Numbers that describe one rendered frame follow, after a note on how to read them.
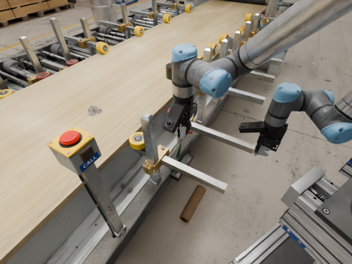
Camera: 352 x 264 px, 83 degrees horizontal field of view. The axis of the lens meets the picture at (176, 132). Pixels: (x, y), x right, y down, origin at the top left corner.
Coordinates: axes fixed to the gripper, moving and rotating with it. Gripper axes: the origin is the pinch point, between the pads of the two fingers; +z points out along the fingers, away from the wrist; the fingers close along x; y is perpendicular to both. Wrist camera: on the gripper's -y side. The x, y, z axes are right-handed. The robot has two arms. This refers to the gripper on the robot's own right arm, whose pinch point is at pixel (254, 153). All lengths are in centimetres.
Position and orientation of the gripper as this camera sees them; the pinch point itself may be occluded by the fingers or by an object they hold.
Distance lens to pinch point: 99.1
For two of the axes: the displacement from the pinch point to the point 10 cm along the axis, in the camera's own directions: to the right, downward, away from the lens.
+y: 8.6, 3.5, -3.6
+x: 5.1, -6.0, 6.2
